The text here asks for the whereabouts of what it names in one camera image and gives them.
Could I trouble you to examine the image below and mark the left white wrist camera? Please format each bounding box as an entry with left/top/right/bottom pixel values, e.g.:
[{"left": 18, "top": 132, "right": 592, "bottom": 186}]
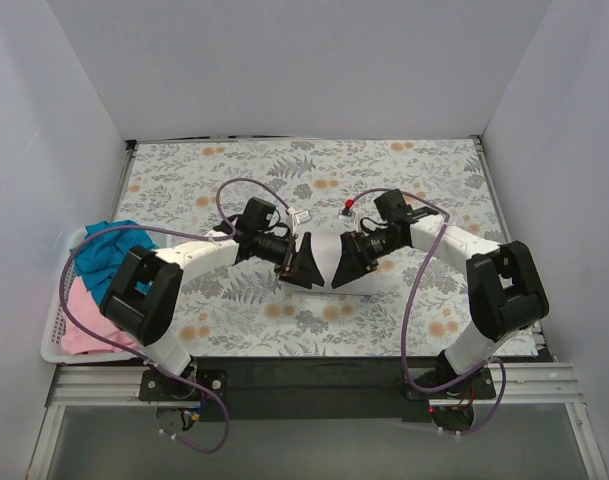
[{"left": 286, "top": 207, "right": 312, "bottom": 227}]

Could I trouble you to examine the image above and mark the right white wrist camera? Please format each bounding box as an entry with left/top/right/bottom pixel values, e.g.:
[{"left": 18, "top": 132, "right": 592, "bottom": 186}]
[{"left": 338, "top": 199, "right": 359, "bottom": 224}]

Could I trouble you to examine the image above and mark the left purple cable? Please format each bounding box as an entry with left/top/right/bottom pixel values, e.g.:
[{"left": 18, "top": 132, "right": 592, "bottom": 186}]
[{"left": 58, "top": 178, "right": 298, "bottom": 454}]

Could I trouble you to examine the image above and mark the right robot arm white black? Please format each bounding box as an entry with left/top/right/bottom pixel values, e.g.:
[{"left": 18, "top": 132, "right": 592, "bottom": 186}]
[{"left": 331, "top": 188, "right": 550, "bottom": 398}]

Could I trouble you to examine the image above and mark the white plastic laundry basket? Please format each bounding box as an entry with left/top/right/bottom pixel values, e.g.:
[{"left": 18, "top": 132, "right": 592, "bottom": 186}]
[{"left": 39, "top": 227, "right": 173, "bottom": 364}]

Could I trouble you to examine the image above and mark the pink t shirt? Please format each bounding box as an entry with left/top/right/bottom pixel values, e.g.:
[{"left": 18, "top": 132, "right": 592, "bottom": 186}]
[{"left": 60, "top": 276, "right": 137, "bottom": 355}]

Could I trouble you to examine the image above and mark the white t shirt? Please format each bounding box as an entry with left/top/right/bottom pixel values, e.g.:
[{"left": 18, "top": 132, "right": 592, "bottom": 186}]
[{"left": 280, "top": 227, "right": 377, "bottom": 296}]

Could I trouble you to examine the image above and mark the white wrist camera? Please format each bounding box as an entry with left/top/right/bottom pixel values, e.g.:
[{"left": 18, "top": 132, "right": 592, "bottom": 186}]
[
  {"left": 338, "top": 199, "right": 359, "bottom": 224},
  {"left": 286, "top": 207, "right": 312, "bottom": 227}
]

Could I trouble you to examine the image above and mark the aluminium frame rail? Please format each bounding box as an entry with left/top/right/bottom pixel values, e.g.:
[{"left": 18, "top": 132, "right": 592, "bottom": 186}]
[{"left": 47, "top": 358, "right": 584, "bottom": 406}]

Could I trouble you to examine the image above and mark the teal blue t shirt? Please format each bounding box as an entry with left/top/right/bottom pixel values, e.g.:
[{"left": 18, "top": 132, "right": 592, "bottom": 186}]
[{"left": 74, "top": 220, "right": 157, "bottom": 305}]

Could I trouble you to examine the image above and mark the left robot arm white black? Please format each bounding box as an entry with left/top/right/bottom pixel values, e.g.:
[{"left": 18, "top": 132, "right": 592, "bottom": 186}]
[{"left": 100, "top": 198, "right": 325, "bottom": 401}]

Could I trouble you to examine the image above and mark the floral tablecloth mat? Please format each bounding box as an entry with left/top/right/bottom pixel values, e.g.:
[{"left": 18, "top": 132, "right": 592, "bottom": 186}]
[{"left": 116, "top": 140, "right": 505, "bottom": 356}]

